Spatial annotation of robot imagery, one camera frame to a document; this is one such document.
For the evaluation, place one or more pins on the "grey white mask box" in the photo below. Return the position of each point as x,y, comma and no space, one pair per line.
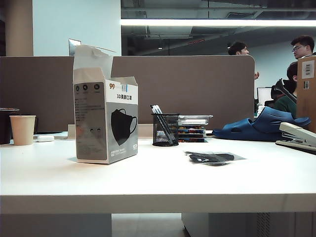
93,123

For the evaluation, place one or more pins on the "black mask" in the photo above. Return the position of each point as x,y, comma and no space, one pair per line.
209,158

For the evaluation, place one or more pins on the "brown cardboard box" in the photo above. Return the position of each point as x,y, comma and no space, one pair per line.
307,103

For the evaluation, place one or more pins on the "black white-capped pen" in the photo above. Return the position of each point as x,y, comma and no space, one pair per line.
153,108
158,108

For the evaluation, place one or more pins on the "black mesh pen holder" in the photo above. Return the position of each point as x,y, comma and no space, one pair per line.
160,138

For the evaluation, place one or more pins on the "clear plastic marker tray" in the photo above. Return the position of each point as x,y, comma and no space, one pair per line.
195,119

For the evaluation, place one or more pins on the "brown desk divider panel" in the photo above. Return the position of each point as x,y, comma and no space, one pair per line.
185,86

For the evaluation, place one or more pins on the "white ceiling light strip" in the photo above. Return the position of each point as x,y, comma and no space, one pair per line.
197,22

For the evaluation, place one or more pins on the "person in white shirt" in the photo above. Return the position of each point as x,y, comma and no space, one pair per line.
238,48

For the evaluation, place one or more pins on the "small desk monitor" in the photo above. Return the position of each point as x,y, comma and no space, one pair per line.
263,93

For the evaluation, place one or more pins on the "white earbud case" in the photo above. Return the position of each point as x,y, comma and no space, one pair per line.
45,138

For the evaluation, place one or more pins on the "person in green shirt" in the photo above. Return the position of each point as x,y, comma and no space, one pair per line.
286,106

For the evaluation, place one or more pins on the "black angled stand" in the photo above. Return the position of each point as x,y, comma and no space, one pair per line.
286,90

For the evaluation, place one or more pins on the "tan paper cup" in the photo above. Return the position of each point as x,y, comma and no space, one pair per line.
22,130

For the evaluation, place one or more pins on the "grey black stapler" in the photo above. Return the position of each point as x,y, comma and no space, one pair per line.
296,130

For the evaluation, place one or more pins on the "dark cylindrical container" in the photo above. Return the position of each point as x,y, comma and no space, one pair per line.
5,126

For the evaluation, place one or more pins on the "person in dark top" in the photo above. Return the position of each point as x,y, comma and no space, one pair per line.
302,47

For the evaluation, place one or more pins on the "silver wall plate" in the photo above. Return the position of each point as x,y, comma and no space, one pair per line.
72,47

